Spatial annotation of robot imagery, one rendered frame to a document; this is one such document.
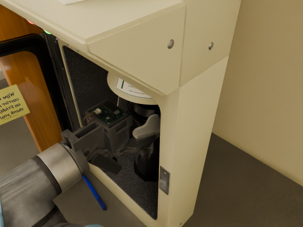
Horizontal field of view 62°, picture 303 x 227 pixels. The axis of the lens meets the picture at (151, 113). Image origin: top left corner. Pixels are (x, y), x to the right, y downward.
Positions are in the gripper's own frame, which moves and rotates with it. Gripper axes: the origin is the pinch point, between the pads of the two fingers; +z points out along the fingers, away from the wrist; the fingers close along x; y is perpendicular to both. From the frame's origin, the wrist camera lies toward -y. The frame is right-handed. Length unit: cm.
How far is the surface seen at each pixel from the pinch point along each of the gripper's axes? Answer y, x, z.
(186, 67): 22.0, -14.6, -9.3
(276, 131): -16.2, -19.4, 33.0
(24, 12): 29.1, -5.4, -21.7
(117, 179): -19.9, 3.8, -8.7
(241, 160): -27.4, -14.7, 26.1
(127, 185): -19.9, 0.6, -8.3
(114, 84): 11.4, 1.0, -8.3
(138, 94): 11.7, -4.2, -7.5
